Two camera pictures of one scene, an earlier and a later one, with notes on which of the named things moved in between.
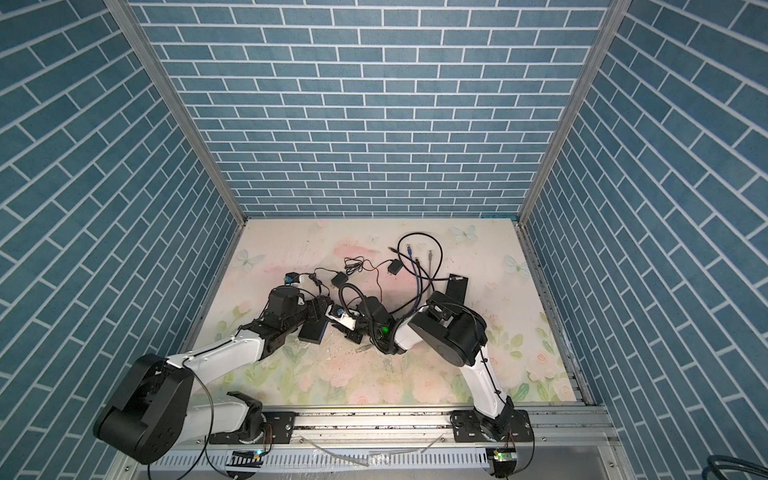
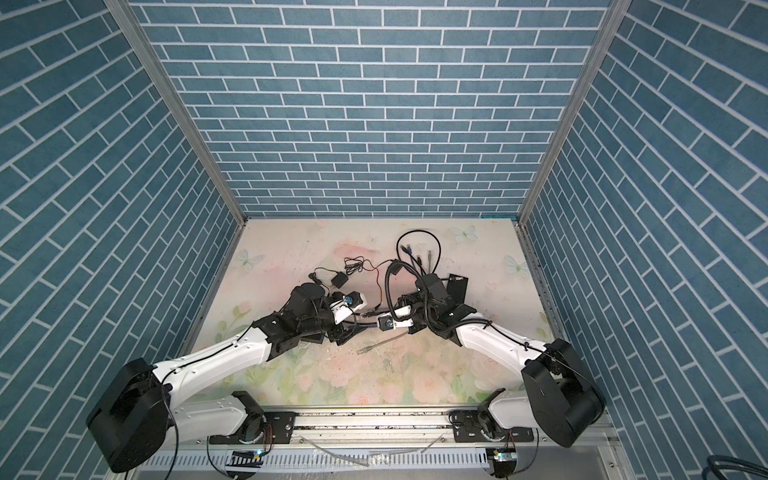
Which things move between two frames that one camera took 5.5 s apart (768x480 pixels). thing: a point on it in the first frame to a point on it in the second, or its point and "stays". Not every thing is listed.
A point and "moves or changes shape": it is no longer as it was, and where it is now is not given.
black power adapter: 340,279 stays
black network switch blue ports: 312,332 stays
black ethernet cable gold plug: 416,262 moves or changes shape
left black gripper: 314,315 to 342,335
